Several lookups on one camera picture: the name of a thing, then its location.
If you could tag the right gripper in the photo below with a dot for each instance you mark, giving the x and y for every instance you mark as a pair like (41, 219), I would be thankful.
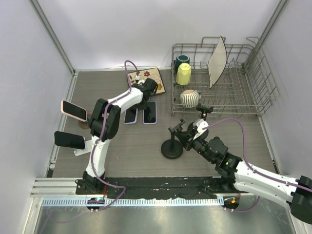
(185, 136)

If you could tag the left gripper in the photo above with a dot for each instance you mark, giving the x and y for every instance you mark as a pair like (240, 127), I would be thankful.
(143, 106)

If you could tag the floral square plate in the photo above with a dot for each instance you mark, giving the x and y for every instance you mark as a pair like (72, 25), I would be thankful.
(152, 73)

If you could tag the black phone stand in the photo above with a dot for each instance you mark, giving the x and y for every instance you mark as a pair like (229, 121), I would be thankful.
(204, 111)
(172, 148)

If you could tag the lavender case phone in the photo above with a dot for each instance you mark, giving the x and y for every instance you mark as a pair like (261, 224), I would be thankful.
(150, 113)

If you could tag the white phone stand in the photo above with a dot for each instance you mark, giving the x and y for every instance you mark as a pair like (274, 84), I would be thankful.
(130, 116)
(82, 146)

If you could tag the metal dish rack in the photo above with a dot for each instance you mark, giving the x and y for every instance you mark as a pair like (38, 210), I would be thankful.
(246, 87)

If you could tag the pink case phone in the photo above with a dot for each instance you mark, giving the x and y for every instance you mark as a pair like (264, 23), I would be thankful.
(73, 111)

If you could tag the black phone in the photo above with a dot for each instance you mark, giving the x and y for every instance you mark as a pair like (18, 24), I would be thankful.
(64, 139)

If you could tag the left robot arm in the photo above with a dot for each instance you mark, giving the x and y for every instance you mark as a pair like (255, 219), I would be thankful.
(104, 124)

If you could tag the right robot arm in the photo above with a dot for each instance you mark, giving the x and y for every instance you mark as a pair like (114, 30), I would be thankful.
(294, 194)

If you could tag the wooden base phone stand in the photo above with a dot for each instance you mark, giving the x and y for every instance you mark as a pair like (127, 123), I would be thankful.
(84, 125)

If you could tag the yellow faceted cup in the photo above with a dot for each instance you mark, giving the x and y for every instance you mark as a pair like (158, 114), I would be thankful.
(183, 76)

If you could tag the striped round mug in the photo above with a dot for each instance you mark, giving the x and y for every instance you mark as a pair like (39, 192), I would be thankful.
(190, 98)

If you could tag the dark green mug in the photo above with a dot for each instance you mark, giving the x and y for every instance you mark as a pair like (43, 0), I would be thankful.
(181, 59)

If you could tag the white curved plate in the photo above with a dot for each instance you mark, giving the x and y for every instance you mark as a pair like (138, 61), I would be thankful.
(217, 62)

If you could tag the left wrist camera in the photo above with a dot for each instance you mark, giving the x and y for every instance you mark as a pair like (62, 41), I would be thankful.
(139, 80)

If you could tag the black mounting base plate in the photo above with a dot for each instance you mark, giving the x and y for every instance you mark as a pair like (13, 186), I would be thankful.
(159, 188)

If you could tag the white cable duct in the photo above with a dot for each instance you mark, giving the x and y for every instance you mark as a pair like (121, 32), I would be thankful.
(93, 202)

